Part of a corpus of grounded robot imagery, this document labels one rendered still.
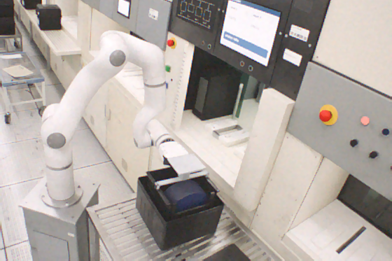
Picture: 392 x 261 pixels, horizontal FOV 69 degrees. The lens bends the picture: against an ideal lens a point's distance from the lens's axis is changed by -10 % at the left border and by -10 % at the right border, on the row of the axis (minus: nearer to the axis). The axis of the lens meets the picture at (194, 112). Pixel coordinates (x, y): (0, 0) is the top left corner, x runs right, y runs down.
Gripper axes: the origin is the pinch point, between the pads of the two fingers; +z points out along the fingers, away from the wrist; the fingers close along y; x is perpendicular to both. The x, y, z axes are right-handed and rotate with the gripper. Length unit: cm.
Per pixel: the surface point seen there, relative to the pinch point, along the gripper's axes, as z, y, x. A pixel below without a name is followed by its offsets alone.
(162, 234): 12.6, 13.7, -20.0
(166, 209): 7.8, 10.5, -12.1
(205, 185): 2.7, -10.2, -10.2
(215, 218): 13.7, -10.3, -19.6
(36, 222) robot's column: -25, 57, -39
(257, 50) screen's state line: -7, -28, 46
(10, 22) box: -401, 58, -41
